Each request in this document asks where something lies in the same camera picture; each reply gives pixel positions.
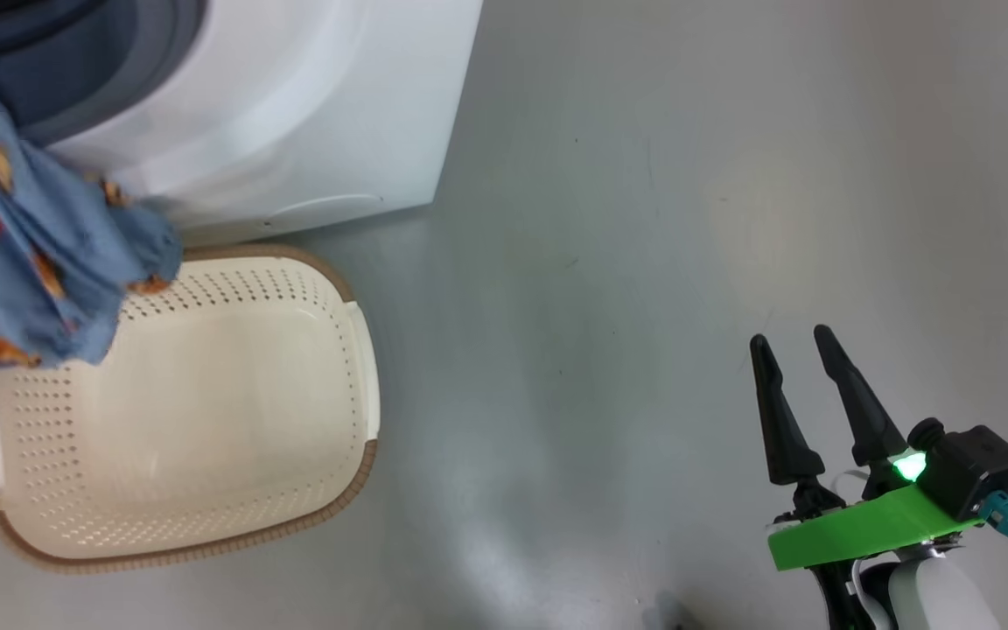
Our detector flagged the grey rubber door gasket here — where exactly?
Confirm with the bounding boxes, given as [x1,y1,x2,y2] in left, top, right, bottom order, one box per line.
[0,0,207,145]

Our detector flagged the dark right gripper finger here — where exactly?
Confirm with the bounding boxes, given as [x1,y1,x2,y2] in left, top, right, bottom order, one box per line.
[813,324,908,467]
[749,334,826,487]

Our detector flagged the white front-load washing machine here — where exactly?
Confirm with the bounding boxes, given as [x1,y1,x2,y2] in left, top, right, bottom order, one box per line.
[0,0,485,249]

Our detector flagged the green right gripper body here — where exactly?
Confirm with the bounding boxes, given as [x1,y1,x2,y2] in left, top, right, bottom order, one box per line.
[768,448,984,571]

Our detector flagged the cream perforated laundry basket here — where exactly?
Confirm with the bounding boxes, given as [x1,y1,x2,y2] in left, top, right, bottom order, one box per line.
[0,245,381,574]

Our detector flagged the blue printed garment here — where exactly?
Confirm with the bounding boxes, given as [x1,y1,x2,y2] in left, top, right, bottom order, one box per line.
[0,0,183,368]

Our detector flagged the round filter cover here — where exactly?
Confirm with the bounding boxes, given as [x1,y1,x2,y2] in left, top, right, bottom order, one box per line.
[263,194,387,230]

